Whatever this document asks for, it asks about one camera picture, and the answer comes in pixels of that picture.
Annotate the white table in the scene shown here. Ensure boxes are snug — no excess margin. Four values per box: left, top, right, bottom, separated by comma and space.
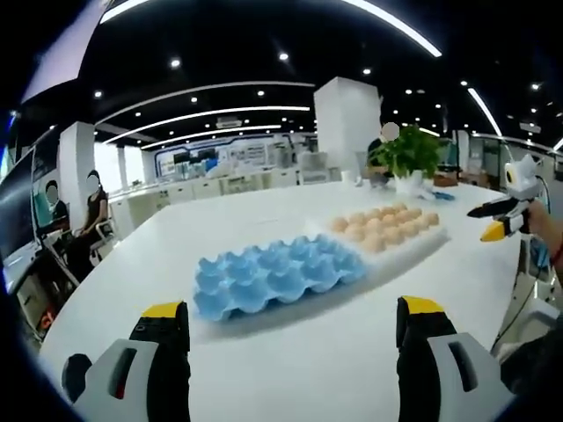
38, 180, 524, 422

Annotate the white plant pot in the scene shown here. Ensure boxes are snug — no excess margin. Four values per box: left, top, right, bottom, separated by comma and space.
393, 170, 426, 195

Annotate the white foam egg tray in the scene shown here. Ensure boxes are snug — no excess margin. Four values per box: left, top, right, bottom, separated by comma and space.
325, 200, 452, 270

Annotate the green potted plant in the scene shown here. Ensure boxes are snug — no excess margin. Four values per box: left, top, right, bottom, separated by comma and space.
367, 124, 446, 180

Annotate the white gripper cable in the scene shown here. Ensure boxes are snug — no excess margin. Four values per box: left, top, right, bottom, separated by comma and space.
537, 174, 552, 215

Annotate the blue cloth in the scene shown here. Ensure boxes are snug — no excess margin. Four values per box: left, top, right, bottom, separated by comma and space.
422, 186, 459, 202

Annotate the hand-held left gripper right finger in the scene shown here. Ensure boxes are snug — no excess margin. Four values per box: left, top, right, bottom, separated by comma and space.
395, 295, 516, 422

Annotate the row of white cabinets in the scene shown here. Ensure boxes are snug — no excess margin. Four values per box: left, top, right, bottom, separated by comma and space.
108, 168, 345, 229

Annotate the person's right hand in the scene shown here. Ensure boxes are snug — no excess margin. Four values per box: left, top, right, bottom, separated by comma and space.
528, 202, 563, 265

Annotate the blue egg tray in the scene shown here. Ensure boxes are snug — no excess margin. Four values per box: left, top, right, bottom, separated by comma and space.
193, 234, 369, 323

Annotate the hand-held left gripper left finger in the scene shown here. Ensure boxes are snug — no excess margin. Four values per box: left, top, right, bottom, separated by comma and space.
61, 300, 193, 422

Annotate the group of brown eggs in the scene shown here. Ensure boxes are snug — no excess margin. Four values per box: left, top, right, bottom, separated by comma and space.
329, 202, 441, 255

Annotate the person's dark clothing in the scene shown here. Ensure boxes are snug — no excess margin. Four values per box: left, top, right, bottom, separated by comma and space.
500, 307, 563, 399

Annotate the white office chair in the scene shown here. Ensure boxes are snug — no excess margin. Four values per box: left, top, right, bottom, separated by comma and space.
87, 218, 117, 267

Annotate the black monitor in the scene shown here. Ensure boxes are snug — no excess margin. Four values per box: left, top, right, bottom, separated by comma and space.
0, 147, 40, 276

